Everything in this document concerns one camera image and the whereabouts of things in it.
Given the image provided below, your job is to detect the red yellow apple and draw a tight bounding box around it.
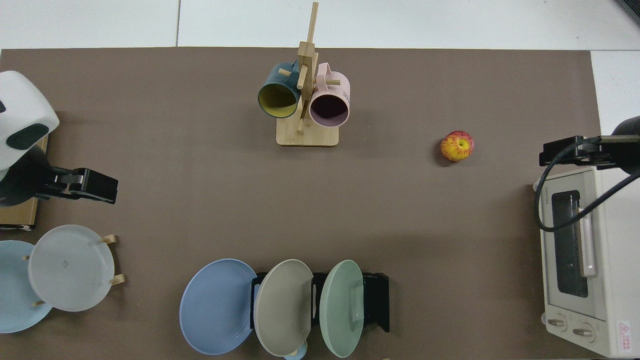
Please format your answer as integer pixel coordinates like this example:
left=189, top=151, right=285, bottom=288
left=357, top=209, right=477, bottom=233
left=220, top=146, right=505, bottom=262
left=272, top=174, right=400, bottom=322
left=440, top=130, right=475, bottom=162

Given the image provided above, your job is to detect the wooden plate rack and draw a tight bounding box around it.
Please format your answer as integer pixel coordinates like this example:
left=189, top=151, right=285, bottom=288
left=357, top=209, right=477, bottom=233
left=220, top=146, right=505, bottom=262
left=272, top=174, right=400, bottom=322
left=22, top=234, right=126, bottom=307

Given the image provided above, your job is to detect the light blue plate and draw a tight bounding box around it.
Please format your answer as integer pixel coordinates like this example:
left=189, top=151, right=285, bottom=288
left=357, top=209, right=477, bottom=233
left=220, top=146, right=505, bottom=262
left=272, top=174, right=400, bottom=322
left=0, top=240, right=53, bottom=334

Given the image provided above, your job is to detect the beige grey plate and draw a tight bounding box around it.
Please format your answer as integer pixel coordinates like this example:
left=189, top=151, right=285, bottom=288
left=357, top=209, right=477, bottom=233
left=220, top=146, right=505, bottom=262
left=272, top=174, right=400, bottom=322
left=253, top=259, right=315, bottom=358

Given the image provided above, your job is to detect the black dish rack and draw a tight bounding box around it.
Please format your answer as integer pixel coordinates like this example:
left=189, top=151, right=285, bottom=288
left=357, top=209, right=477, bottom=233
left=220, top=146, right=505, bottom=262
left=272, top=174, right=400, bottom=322
left=250, top=271, right=390, bottom=334

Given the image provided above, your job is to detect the pale green plate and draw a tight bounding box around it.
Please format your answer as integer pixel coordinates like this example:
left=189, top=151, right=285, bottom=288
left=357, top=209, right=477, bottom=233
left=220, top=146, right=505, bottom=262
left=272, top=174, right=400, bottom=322
left=319, top=259, right=365, bottom=359

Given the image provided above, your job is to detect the brown table cloth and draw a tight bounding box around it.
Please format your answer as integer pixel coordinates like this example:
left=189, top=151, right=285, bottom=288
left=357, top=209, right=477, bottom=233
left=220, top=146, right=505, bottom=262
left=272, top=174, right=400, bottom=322
left=0, top=47, right=604, bottom=360

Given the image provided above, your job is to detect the pale toaster oven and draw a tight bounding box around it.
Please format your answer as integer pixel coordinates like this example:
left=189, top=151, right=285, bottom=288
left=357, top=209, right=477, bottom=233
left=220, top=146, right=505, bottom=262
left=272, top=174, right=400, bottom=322
left=533, top=166, right=640, bottom=359

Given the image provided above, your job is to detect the dark grey corner object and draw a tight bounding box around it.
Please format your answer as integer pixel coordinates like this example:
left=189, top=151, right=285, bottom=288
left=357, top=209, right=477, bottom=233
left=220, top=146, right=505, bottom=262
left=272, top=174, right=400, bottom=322
left=616, top=0, right=640, bottom=27

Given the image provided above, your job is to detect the dark teal cup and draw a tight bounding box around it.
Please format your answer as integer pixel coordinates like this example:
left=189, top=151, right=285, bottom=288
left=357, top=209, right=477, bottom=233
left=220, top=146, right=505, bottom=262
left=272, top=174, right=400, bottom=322
left=257, top=61, right=302, bottom=119

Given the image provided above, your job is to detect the wooden cup stand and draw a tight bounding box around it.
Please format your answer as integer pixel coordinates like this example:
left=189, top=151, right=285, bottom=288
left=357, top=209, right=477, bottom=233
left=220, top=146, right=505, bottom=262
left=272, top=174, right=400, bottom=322
left=276, top=1, right=342, bottom=147

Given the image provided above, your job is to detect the pink cup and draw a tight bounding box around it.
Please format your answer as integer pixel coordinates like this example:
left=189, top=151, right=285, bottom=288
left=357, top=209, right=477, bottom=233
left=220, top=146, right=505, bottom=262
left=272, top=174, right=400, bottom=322
left=308, top=62, right=351, bottom=128

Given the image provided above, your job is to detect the wire basket with wooden floor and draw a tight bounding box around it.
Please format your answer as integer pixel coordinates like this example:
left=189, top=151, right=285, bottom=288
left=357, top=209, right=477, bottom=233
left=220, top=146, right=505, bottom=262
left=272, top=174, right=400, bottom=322
left=0, top=134, right=50, bottom=231

